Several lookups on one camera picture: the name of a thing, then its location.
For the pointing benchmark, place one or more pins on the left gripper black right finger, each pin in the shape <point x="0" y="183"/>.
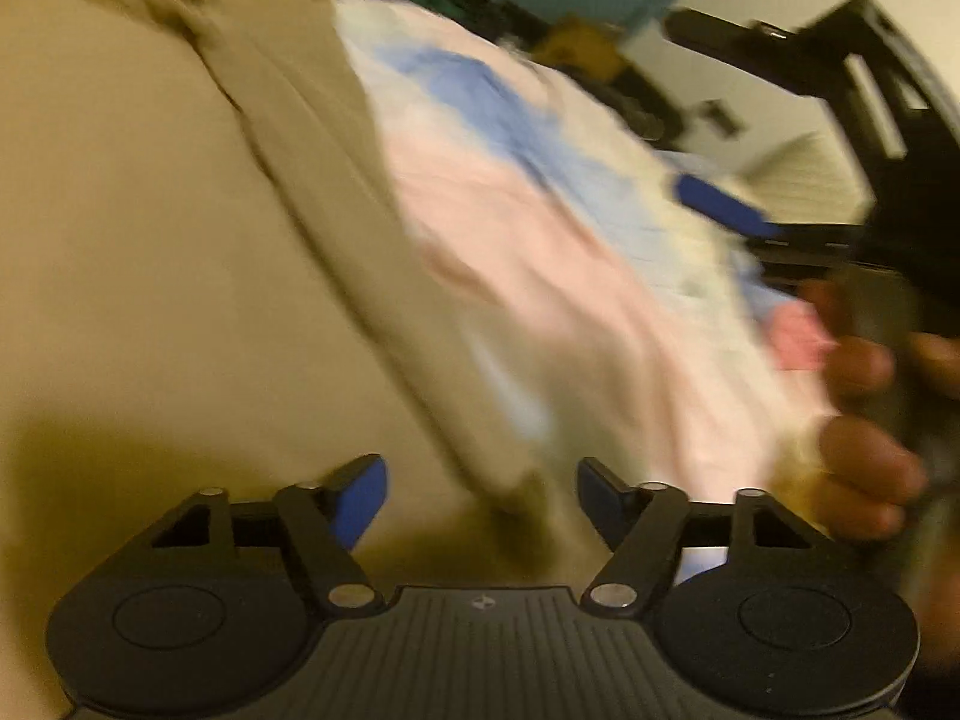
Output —
<point x="642" y="527"/>

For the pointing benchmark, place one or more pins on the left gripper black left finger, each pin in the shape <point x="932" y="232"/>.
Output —
<point x="324" y="522"/>

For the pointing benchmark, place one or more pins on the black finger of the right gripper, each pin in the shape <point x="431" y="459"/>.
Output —
<point x="723" y="208"/>

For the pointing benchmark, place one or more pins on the pastel tie-dye bed duvet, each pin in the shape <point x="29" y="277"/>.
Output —
<point x="546" y="295"/>

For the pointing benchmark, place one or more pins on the cream pillow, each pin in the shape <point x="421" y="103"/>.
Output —
<point x="806" y="181"/>

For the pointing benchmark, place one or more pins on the person's right hand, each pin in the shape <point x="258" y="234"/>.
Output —
<point x="870" y="477"/>

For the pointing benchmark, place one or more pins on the tan brown shirt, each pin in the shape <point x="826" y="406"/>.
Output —
<point x="206" y="284"/>

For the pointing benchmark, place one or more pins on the brown paper bag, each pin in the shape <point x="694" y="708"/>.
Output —
<point x="584" y="45"/>

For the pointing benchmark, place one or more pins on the black wall socket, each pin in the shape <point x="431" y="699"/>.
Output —
<point x="719" y="116"/>

